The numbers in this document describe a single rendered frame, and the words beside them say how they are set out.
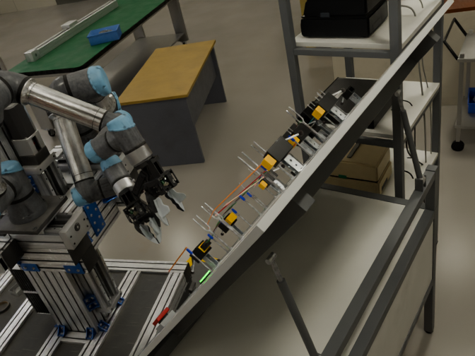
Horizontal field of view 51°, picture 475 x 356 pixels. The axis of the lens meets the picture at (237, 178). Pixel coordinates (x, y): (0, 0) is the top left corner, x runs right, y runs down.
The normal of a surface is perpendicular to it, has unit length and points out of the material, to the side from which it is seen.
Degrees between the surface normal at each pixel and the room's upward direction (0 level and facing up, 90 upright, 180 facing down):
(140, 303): 0
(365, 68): 90
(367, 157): 4
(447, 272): 0
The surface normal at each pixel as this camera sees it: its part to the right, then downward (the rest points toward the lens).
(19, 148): -0.25, 0.58
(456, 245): -0.20, -0.81
